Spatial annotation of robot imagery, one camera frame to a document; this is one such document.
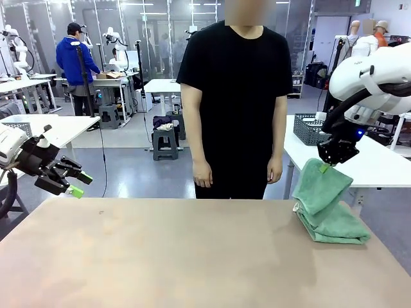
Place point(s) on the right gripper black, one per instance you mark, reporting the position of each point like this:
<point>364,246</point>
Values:
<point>338,150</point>

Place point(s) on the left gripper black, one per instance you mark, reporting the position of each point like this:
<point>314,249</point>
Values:
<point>35,157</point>

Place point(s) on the grey plastic basket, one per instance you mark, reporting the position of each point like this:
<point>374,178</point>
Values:
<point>25,128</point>
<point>305,134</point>

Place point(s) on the person's right forearm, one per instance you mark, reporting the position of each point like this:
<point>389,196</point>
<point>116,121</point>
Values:
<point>199,144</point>

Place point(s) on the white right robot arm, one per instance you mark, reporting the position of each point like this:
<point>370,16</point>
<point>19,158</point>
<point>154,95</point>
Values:
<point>353,73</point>

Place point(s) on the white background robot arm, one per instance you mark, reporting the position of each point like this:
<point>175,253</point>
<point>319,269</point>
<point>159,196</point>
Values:
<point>121,59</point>
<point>22,65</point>

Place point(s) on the person's left forearm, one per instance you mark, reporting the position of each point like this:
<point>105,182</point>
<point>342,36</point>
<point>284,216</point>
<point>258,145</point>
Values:
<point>276,144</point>

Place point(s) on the person's left hand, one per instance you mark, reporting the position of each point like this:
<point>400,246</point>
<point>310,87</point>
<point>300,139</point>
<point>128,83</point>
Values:
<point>275,170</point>

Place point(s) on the person's right hand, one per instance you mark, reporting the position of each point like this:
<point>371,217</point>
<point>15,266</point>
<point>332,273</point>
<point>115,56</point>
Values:
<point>203,174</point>

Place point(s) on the black utility cart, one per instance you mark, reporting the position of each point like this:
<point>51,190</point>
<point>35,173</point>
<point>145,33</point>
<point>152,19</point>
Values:
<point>382,133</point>

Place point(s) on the grey step stool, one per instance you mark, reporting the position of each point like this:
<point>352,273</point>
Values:
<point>163,135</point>
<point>178,120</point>
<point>109,112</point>

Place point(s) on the wooden shoe shelf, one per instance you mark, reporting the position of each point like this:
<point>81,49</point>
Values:
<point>297,86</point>

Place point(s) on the black suitcase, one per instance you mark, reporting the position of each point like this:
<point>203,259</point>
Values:
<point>314,75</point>

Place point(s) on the long white desk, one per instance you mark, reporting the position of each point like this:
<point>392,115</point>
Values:
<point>19,84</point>

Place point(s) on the cardboard box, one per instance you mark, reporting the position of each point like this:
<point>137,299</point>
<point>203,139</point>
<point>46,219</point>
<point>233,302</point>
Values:
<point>109,75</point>

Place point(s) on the pile of dark clothes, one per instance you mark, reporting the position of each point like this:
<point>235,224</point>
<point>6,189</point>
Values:
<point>162,122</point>

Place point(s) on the person in blue hoodie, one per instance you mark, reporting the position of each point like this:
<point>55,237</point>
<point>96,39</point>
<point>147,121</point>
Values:
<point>69,62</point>

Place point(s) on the person in black t-shirt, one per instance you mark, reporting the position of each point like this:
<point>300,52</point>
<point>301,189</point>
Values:
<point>234,96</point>

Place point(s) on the mannequin in orange trousers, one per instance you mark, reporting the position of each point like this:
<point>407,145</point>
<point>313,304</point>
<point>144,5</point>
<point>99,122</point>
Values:
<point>364,48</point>

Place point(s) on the small white desk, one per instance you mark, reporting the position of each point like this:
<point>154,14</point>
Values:
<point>160,86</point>

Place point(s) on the black tripod pole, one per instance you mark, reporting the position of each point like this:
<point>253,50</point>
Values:
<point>75,43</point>

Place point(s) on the mannequin with beige hat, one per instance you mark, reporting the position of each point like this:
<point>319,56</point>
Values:
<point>382,27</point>

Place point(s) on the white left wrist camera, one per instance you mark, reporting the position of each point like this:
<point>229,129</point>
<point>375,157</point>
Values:
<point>42,142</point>

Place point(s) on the white metal-frame desk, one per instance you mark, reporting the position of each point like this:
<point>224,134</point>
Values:
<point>109,82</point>

